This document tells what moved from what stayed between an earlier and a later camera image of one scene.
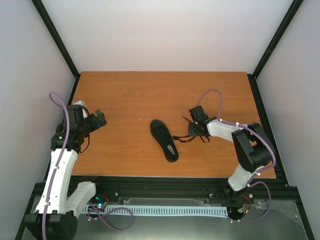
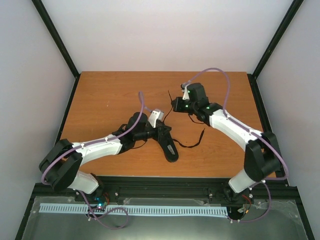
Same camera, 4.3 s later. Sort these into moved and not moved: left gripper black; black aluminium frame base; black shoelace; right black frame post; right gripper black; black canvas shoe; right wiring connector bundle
Moved: black shoelace; right gripper black; left gripper black
Not moved: right black frame post; black aluminium frame base; black canvas shoe; right wiring connector bundle
